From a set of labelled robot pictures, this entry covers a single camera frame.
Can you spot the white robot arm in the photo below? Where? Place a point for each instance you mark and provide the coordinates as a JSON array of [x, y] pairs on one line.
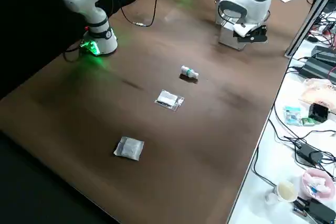
[[78, 1]]

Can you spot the clear bag white bandage roll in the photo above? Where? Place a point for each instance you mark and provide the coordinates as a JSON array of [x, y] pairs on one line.
[[168, 99]]

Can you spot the flat black device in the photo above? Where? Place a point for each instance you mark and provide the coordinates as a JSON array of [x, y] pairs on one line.
[[321, 212]]

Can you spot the white disinfectant bottle green band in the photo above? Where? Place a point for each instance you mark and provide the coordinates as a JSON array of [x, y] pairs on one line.
[[189, 72]]

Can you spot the aluminium first-aid case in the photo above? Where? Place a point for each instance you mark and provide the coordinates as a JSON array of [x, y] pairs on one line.
[[231, 39]]

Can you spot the silver gauze packet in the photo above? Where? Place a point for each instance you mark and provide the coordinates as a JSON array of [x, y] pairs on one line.
[[130, 148]]

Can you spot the beige plastic bag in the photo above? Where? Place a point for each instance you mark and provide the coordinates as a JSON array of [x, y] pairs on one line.
[[320, 93]]

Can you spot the paper cup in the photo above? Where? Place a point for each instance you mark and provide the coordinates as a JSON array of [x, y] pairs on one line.
[[286, 191]]

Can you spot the black power adapter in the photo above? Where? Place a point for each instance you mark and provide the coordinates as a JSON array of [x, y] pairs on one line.
[[308, 154]]

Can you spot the small black box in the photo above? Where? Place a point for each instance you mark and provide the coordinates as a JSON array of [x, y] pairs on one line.
[[318, 113]]

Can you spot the aluminium frame post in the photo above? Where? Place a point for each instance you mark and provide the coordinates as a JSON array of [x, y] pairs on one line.
[[302, 32]]

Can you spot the teal printed packet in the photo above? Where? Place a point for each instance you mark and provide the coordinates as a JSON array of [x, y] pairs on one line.
[[292, 115]]

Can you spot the small green box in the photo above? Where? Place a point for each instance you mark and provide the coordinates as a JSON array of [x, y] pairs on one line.
[[307, 122]]

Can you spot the pink bowl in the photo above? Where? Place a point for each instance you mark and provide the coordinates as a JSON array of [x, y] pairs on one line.
[[308, 182]]

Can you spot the black power supply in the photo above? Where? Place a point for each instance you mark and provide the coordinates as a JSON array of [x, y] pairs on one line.
[[323, 52], [317, 69]]

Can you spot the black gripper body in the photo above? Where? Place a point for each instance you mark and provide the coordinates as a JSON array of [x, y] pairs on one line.
[[256, 36]]

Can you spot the clear plastic cup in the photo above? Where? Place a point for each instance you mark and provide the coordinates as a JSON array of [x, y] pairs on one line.
[[270, 199]]

